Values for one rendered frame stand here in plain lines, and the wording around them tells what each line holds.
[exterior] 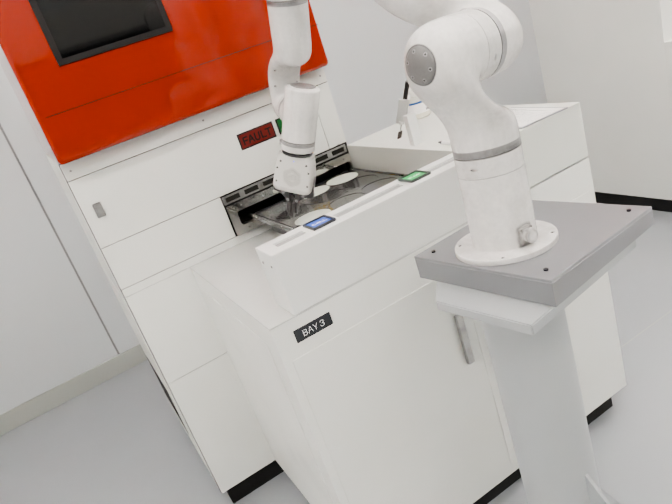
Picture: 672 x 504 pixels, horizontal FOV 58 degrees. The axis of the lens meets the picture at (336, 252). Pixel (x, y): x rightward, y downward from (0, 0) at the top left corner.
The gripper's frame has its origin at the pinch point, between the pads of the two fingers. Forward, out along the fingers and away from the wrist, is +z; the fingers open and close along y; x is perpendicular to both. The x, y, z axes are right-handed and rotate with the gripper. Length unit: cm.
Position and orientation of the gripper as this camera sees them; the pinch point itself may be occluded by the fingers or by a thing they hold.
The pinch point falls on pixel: (292, 207)
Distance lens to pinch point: 157.1
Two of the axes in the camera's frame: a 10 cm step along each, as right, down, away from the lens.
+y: 9.5, 2.2, -2.0
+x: 2.8, -4.2, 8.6
